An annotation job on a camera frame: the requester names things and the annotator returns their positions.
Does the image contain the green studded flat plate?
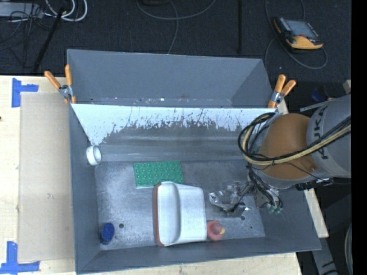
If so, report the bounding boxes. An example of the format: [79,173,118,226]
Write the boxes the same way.
[132,160,185,188]

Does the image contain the white ring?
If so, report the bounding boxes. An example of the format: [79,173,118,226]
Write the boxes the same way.
[86,145,103,166]

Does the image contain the grey metal bin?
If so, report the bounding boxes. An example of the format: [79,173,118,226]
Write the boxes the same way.
[66,49,322,275]

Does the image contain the red-brown toy with yellow tip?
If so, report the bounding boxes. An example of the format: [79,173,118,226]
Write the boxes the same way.
[206,220,226,242]

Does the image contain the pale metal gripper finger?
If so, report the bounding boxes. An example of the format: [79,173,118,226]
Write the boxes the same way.
[236,183,255,198]
[231,199,253,214]

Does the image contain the clear crumpled plastic bottle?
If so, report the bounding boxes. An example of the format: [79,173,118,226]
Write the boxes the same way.
[208,182,248,215]

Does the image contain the blue cylinder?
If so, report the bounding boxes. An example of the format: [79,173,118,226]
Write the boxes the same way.
[99,222,116,245]

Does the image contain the pale wood flat board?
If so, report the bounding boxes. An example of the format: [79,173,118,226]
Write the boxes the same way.
[17,92,76,264]

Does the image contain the white tray with red-brown rim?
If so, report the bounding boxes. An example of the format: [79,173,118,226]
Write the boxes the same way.
[152,181,208,247]

